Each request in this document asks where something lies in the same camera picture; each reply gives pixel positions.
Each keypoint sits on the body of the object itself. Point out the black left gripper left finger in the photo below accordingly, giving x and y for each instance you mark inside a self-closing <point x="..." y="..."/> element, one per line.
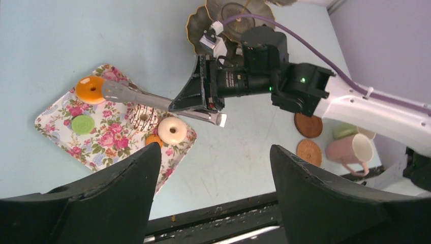
<point x="109" y="206"/>

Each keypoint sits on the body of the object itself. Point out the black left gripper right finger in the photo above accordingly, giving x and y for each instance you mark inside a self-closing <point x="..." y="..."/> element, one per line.
<point x="318" y="206"/>

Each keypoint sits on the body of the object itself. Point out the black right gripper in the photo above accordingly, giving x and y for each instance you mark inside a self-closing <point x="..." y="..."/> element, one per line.
<point x="211" y="82"/>

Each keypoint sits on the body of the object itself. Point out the white glazed donut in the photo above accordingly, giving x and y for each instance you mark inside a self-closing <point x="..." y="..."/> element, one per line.
<point x="172" y="130"/>

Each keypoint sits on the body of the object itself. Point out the chocolate drizzled donut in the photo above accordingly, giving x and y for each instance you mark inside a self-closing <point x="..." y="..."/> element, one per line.
<point x="143" y="118"/>

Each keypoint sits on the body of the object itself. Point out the small orange pastry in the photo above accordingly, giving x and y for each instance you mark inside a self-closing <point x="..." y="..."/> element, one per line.
<point x="154" y="138"/>

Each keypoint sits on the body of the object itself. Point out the stainless steel serving tongs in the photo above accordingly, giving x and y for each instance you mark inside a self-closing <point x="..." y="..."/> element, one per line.
<point x="127" y="92"/>

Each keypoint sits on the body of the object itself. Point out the three tier dessert stand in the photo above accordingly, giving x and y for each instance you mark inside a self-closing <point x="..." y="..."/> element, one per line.
<point x="212" y="11"/>

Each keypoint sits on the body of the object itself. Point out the orange tart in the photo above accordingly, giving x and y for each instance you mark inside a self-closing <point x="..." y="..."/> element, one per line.
<point x="89" y="90"/>

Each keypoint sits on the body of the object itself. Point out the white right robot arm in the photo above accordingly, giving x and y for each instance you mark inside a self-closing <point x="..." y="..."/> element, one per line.
<point x="301" y="88"/>

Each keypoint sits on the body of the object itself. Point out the woven rattan coaster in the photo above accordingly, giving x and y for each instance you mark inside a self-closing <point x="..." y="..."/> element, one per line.
<point x="310" y="152"/>
<point x="309" y="127"/>

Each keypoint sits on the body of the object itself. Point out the pink mug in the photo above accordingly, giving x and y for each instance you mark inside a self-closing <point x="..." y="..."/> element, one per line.
<point x="354" y="149"/>

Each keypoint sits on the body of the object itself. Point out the cream paper cup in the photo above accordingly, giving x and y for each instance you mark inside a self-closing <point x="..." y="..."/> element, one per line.
<point x="345" y="129"/>

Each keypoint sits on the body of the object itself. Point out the floral square tray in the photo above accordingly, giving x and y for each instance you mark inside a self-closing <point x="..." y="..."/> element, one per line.
<point x="113" y="139"/>

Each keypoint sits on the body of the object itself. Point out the green macaron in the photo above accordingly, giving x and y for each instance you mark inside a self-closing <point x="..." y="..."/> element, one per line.
<point x="82" y="124"/>

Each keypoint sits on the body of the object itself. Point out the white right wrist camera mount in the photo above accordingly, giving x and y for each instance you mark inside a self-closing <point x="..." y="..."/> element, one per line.
<point x="211" y="42"/>

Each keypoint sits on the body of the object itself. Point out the right aluminium frame post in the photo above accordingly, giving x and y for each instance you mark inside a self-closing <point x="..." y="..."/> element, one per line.
<point x="334" y="5"/>

